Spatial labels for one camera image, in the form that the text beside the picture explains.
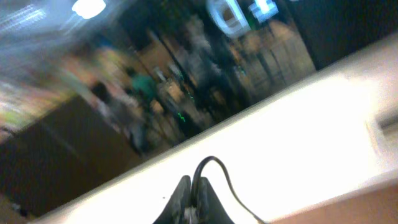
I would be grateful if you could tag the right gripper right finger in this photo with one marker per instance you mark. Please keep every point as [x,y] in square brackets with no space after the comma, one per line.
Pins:
[209,207]

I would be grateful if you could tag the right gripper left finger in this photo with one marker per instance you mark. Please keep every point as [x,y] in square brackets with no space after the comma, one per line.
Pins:
[174,211]

